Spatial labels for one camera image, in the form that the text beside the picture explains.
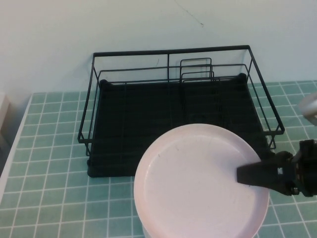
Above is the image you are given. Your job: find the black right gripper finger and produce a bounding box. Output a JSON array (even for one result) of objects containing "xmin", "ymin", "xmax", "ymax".
[{"xmin": 236, "ymin": 158, "xmax": 280, "ymax": 191}]

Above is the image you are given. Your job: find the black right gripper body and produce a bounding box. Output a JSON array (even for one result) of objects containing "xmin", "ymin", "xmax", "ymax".
[{"xmin": 272, "ymin": 139, "xmax": 317, "ymax": 197}]

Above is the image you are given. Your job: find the pink round plate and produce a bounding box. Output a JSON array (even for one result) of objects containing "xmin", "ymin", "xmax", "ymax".
[{"xmin": 133, "ymin": 123, "xmax": 270, "ymax": 238}]

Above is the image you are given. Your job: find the white round plate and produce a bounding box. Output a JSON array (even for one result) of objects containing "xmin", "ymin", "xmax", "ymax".
[{"xmin": 142, "ymin": 220, "xmax": 261, "ymax": 238}]

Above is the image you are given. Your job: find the black plastic drain tray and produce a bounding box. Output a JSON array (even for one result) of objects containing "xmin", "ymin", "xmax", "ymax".
[{"xmin": 86, "ymin": 73, "xmax": 276, "ymax": 179}]

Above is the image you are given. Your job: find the green tiled table mat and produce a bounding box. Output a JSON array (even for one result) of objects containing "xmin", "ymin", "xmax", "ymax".
[{"xmin": 0, "ymin": 80, "xmax": 317, "ymax": 238}]

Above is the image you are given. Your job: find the black wire plate holder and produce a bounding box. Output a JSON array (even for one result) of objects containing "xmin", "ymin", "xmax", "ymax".
[{"xmin": 179, "ymin": 58, "xmax": 225, "ymax": 119}]

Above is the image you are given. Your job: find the black wire dish rack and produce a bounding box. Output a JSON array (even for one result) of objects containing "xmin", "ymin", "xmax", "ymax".
[{"xmin": 77, "ymin": 45, "xmax": 285, "ymax": 159}]

